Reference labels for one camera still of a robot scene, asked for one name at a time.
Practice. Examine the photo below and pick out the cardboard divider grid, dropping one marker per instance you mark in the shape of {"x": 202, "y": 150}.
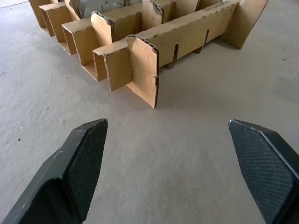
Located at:
{"x": 149, "y": 39}

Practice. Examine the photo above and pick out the grey object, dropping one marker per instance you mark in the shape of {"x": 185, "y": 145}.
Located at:
{"x": 100, "y": 5}

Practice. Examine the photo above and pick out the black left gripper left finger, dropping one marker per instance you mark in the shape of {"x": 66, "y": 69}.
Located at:
{"x": 70, "y": 172}

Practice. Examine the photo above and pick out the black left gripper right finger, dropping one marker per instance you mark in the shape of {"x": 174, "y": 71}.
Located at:
{"x": 268, "y": 168}

